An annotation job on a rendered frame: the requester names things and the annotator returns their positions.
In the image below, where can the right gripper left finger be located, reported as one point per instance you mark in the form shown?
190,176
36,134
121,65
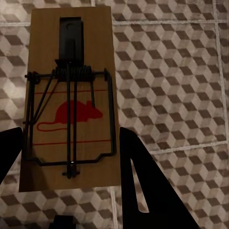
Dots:
10,147

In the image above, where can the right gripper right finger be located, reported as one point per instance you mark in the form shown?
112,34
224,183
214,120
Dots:
166,210

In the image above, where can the mousetrap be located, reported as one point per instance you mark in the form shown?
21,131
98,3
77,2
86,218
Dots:
71,137

